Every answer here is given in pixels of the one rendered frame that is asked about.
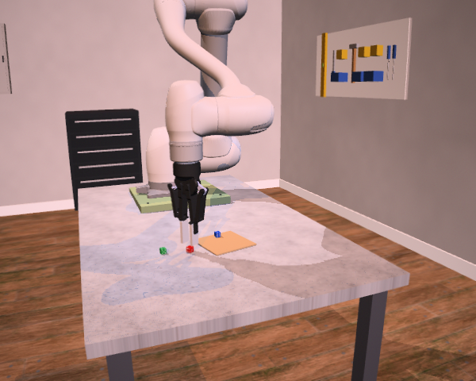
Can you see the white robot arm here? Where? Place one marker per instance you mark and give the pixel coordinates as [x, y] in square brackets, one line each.
[202, 120]

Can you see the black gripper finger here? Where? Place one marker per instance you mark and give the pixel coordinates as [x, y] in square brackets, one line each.
[180, 209]
[196, 204]

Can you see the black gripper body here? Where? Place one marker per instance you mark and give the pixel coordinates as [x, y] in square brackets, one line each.
[187, 174]

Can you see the orange flat mat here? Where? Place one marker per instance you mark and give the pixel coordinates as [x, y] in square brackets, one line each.
[228, 242]

